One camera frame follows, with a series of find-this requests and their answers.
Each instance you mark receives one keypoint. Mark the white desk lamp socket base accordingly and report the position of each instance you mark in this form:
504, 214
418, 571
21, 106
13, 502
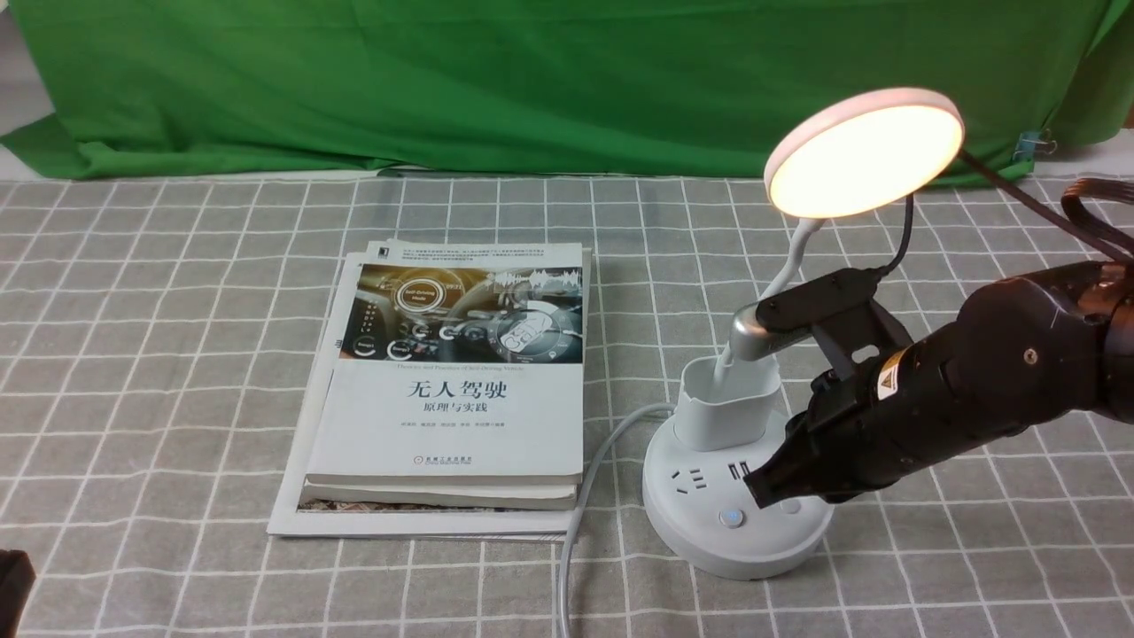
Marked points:
853, 157

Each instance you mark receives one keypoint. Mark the black object at corner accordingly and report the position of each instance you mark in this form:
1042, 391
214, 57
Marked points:
17, 580

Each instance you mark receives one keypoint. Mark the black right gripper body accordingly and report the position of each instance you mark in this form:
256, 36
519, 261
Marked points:
1020, 352

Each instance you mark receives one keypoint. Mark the green backdrop cloth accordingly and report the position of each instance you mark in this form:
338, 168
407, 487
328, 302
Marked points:
649, 88

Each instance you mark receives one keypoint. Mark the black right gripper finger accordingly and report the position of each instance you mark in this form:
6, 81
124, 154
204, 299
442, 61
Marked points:
811, 461

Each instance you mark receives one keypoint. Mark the blue binder clip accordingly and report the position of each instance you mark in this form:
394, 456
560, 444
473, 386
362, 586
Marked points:
1034, 145

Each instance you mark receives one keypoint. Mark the middle book under textbook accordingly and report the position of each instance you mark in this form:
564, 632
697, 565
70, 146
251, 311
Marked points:
388, 497

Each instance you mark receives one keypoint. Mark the white self-driving textbook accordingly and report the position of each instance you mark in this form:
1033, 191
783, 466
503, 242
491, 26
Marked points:
456, 363

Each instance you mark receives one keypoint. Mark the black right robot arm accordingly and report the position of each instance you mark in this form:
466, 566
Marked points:
1118, 337

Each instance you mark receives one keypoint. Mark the large bottom book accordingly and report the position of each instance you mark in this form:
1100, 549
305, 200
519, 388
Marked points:
289, 520

